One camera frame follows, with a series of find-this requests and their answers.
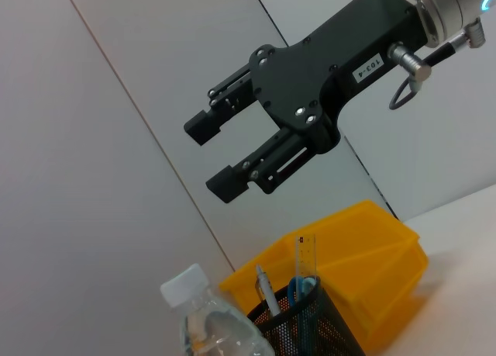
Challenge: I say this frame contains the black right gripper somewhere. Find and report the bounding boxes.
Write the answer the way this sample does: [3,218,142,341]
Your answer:
[183,0,429,205]

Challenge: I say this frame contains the clear plastic ruler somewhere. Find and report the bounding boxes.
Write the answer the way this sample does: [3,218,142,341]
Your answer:
[294,233,317,309]

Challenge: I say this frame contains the silver white pen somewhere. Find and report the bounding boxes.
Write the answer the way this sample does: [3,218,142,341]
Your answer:
[254,264,281,317]

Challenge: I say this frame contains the blue scissors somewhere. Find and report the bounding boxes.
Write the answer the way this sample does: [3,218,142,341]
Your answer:
[286,275,318,356]

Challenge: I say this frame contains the clear green-label water bottle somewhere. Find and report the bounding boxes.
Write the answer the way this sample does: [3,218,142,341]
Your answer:
[160,263,277,356]

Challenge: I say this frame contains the black mesh pen holder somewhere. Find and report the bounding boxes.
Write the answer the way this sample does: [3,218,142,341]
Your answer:
[246,275,367,356]

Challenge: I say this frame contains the yellow plastic bin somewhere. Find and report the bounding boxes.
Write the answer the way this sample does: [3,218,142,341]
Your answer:
[219,199,430,354]

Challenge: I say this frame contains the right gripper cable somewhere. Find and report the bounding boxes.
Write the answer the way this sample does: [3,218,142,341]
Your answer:
[387,17,487,111]

